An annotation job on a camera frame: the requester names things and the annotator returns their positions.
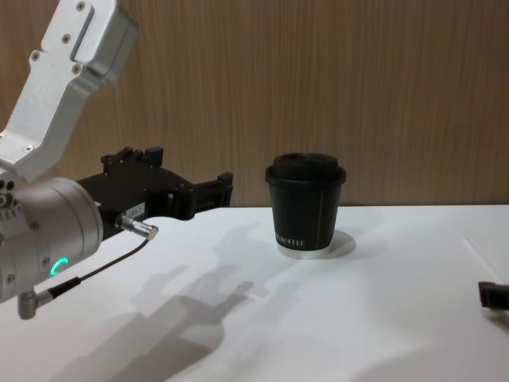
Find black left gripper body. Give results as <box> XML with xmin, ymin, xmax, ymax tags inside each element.
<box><xmin>76</xmin><ymin>163</ymin><xmax>196</xmax><ymax>240</ymax></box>

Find black plastic cup lid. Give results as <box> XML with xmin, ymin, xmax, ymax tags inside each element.
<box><xmin>264</xmin><ymin>152</ymin><xmax>348</xmax><ymax>189</ymax></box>

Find black paper cup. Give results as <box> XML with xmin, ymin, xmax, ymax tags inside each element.
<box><xmin>264</xmin><ymin>152</ymin><xmax>348</xmax><ymax>260</ymax></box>

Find thin dark cable silver plugs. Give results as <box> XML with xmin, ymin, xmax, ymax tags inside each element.
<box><xmin>17</xmin><ymin>213</ymin><xmax>160</xmax><ymax>321</ymax></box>

